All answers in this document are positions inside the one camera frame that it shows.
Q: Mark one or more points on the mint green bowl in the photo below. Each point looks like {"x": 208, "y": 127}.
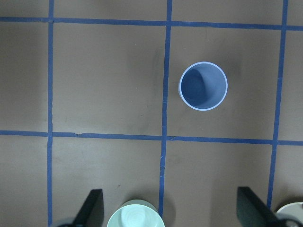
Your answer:
{"x": 136, "y": 213}

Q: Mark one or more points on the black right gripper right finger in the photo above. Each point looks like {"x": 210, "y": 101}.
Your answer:
{"x": 252, "y": 212}

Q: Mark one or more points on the light blue cup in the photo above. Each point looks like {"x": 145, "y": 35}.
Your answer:
{"x": 203, "y": 86}

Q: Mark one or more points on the cream tray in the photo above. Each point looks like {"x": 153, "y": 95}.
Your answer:
{"x": 293, "y": 211}

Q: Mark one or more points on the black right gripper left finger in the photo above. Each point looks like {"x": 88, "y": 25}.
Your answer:
{"x": 91, "y": 213}

